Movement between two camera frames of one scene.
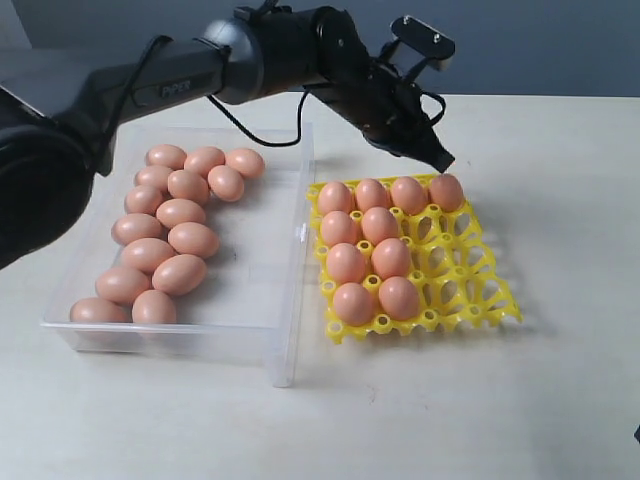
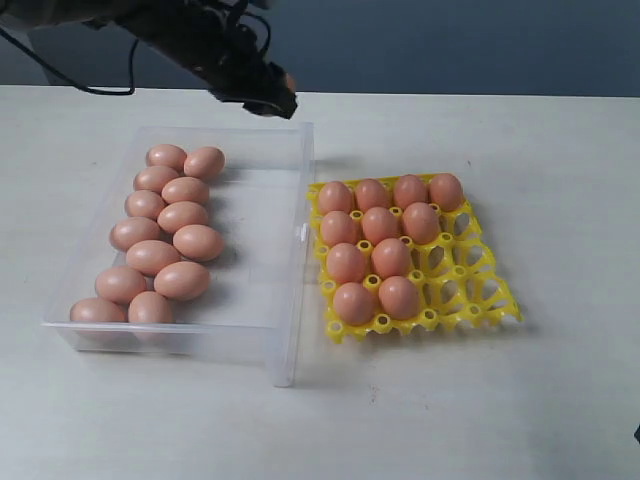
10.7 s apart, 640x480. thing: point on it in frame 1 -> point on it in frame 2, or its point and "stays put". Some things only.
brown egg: [409, 195] stays put
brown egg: [345, 263] stays put
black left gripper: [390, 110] -> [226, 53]
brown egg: [249, 162] -> [420, 222]
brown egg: [333, 196] stays put
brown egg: [369, 193] stays put
